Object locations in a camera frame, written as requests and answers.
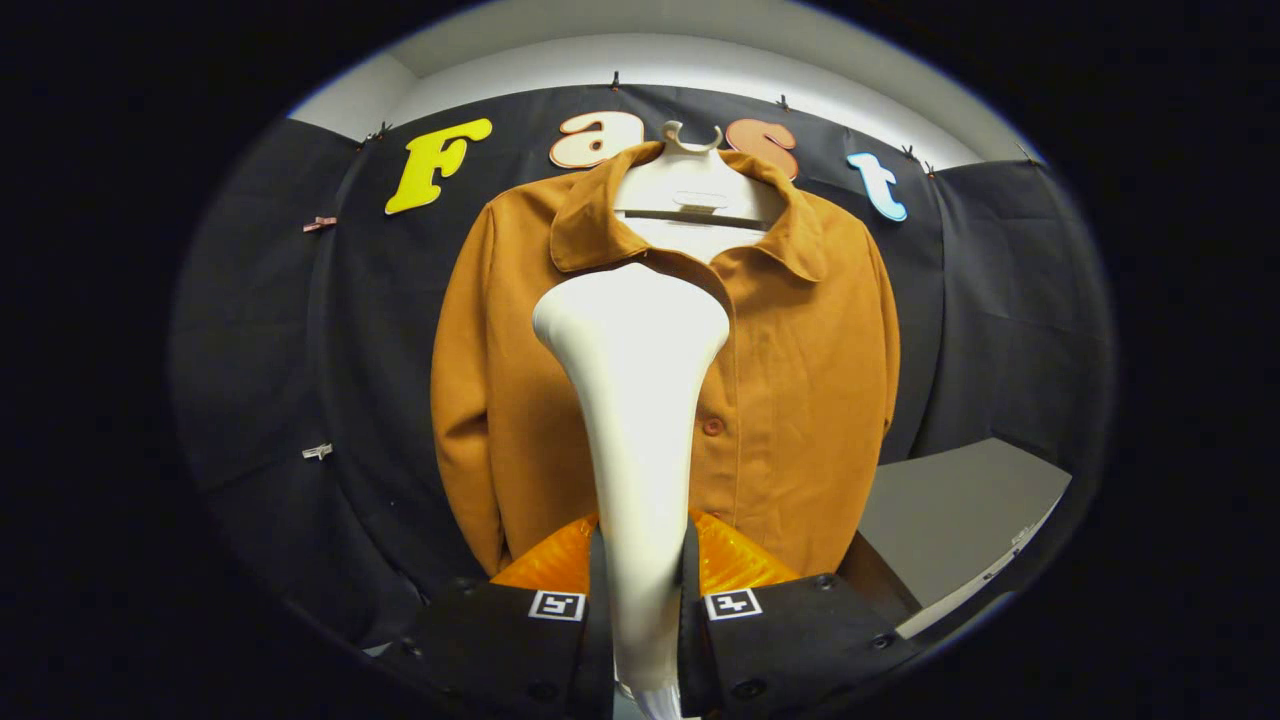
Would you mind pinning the grey cabinet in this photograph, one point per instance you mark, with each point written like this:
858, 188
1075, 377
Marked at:
950, 510

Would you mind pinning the orange button-up shirt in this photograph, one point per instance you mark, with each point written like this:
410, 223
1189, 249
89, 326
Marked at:
800, 400

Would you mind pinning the pink clip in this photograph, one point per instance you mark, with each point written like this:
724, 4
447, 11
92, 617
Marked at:
320, 224

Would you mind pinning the white garment steamer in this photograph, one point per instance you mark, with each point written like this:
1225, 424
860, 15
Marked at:
640, 400

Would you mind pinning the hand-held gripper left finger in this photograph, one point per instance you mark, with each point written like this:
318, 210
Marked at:
500, 650

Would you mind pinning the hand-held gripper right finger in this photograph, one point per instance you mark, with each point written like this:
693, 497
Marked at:
780, 650

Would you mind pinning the white clip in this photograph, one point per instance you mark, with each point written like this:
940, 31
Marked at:
317, 452

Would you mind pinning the black backdrop cloth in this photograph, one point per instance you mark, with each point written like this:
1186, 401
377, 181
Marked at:
380, 350

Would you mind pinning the row of black cloth clips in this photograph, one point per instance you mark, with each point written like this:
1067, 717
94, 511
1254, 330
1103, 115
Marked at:
615, 80

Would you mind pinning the white mannequin torso stand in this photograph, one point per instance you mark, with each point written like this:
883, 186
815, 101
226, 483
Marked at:
690, 180

